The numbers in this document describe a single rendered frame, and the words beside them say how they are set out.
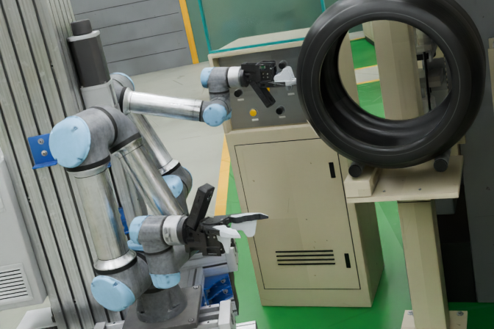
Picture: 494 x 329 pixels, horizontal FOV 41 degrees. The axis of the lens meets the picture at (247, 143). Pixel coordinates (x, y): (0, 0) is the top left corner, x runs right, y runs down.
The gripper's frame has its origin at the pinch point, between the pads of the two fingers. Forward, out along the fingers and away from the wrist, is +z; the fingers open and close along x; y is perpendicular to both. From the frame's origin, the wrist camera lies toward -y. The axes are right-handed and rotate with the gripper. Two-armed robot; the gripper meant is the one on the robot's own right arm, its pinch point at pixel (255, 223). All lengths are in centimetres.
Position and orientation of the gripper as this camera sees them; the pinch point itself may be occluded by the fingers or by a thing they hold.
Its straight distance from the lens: 158.2
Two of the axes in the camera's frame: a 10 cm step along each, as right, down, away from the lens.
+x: -4.5, 2.0, -8.7
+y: 1.3, 9.8, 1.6
